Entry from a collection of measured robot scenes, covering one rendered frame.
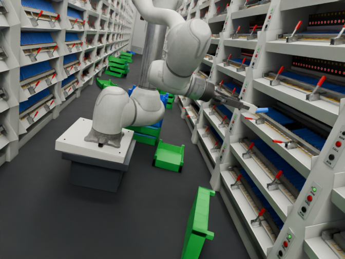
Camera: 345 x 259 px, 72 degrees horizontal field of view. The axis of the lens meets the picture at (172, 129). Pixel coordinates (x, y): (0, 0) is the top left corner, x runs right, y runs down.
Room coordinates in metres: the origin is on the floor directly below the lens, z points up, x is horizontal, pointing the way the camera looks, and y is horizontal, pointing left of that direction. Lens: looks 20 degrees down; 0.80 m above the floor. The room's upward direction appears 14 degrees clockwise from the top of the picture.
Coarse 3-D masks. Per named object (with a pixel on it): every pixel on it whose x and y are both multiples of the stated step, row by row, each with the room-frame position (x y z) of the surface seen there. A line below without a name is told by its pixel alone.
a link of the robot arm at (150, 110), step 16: (160, 0) 1.25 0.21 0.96; (176, 0) 1.30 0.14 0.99; (160, 32) 1.27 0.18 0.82; (144, 48) 1.28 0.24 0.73; (160, 48) 1.28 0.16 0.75; (144, 64) 1.26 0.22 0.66; (144, 80) 1.25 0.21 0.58; (144, 96) 1.21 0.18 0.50; (144, 112) 1.20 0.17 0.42; (160, 112) 1.27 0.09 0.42
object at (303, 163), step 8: (256, 104) 1.32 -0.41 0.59; (264, 104) 1.33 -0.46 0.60; (272, 104) 1.33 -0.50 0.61; (280, 104) 1.27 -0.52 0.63; (248, 112) 1.30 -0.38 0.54; (296, 112) 1.13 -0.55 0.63; (248, 120) 1.20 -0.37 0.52; (312, 120) 1.02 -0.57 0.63; (256, 128) 1.11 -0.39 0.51; (264, 128) 1.07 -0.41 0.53; (328, 128) 0.92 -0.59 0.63; (264, 136) 1.03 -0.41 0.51; (272, 136) 0.98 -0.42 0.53; (280, 136) 0.97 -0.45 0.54; (272, 144) 0.96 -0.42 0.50; (280, 144) 0.90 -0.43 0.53; (280, 152) 0.89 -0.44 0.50; (288, 152) 0.84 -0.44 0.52; (296, 152) 0.83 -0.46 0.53; (288, 160) 0.84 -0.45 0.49; (296, 160) 0.79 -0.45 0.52; (304, 160) 0.77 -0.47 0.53; (312, 160) 0.71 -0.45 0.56; (296, 168) 0.79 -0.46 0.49; (304, 168) 0.74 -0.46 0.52; (304, 176) 0.74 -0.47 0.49
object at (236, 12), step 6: (246, 0) 1.82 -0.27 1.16; (264, 0) 1.55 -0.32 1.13; (270, 0) 1.56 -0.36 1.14; (234, 6) 1.99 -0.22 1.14; (240, 6) 2.00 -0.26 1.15; (246, 6) 1.81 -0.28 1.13; (252, 6) 1.78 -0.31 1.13; (258, 6) 1.54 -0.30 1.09; (264, 6) 1.47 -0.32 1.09; (234, 12) 1.93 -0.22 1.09; (240, 12) 1.81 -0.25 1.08; (246, 12) 1.71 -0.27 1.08; (252, 12) 1.63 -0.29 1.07; (258, 12) 1.55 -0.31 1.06; (264, 12) 1.47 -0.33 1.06; (234, 18) 1.94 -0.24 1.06
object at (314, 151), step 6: (258, 114) 1.22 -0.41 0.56; (264, 114) 1.18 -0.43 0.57; (270, 120) 1.10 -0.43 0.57; (276, 126) 1.04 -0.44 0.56; (282, 126) 1.01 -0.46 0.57; (282, 132) 0.99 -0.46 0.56; (288, 132) 0.95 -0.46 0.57; (288, 138) 0.92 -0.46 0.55; (294, 138) 0.90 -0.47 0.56; (300, 138) 0.89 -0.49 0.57; (300, 144) 0.86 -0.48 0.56; (306, 144) 0.84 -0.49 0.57; (306, 150) 0.83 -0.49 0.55; (312, 150) 0.80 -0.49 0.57; (318, 150) 0.79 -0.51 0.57
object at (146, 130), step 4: (128, 128) 1.73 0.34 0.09; (132, 128) 1.73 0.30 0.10; (136, 128) 1.74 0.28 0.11; (140, 128) 1.74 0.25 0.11; (144, 128) 1.74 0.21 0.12; (148, 128) 1.74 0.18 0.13; (160, 128) 1.75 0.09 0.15; (140, 132) 1.74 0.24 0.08; (144, 132) 1.74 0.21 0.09; (148, 132) 1.74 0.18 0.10; (152, 132) 1.74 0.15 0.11; (156, 132) 1.75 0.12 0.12; (156, 136) 1.75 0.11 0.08
